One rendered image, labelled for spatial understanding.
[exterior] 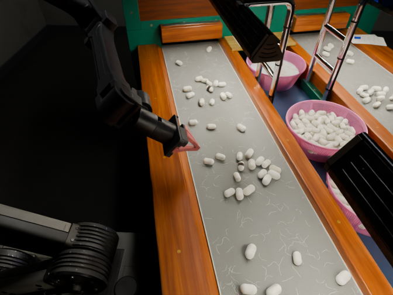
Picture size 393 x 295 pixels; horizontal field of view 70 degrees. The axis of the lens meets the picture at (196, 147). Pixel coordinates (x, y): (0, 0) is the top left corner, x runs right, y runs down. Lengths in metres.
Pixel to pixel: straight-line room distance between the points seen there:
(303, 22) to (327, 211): 1.09
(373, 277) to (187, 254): 0.40
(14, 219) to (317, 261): 0.68
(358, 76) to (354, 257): 0.89
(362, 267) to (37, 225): 0.72
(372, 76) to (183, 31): 0.87
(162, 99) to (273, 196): 0.55
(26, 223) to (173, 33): 1.05
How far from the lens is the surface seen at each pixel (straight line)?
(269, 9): 1.13
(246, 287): 0.67
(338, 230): 0.78
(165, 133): 0.67
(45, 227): 0.72
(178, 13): 1.49
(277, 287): 0.68
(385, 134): 1.11
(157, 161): 0.85
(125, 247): 1.04
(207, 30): 1.47
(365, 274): 0.76
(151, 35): 1.50
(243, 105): 1.11
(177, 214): 0.73
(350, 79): 1.42
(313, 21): 1.68
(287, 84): 1.32
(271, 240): 0.75
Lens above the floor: 1.38
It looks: 45 degrees down
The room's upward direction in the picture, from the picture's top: straight up
